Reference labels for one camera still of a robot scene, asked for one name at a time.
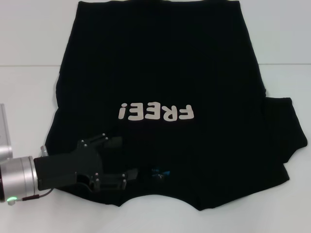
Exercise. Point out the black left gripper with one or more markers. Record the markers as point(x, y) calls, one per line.
point(73, 167)

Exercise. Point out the black shirt with white print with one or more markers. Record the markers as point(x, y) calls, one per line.
point(155, 72)

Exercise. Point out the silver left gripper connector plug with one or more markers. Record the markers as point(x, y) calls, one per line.
point(44, 150)

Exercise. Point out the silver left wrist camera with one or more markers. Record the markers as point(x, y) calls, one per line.
point(4, 126)

